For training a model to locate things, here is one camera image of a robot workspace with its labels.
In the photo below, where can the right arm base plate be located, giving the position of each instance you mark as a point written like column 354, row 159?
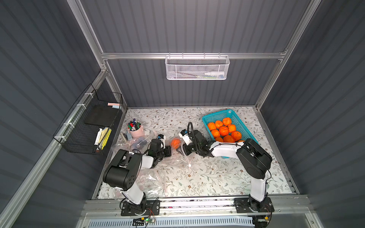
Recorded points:
column 249, row 204

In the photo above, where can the orange from cluster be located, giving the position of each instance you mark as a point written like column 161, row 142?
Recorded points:
column 215, row 133

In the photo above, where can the pink pen cup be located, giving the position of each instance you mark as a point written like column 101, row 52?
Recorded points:
column 135, row 129

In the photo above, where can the teal plastic basket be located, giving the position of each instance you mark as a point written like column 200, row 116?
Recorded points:
column 220, row 115

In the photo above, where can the clear pink-dotted zip-top bag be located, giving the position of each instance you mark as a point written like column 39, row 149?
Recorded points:
column 150, row 180

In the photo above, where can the yellow marker in basket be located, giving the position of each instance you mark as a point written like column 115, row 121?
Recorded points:
column 103, row 138

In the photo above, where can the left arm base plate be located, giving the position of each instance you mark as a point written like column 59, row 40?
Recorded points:
column 146, row 208

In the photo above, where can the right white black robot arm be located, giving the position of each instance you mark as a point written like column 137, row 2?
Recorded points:
column 255, row 160

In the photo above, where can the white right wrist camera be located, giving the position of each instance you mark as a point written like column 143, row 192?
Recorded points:
column 185, row 136

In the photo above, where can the white wire wall basket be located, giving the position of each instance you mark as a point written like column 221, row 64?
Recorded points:
column 197, row 67

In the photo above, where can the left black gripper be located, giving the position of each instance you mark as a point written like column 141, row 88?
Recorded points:
column 166, row 151

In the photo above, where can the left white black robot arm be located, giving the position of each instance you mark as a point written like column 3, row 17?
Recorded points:
column 124, row 169

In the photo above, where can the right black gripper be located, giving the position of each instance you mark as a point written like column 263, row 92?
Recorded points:
column 187, row 147

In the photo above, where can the extra orange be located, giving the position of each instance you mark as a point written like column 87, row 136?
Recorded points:
column 231, row 128

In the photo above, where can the black wire wall basket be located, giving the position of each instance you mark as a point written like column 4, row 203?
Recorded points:
column 94, row 110

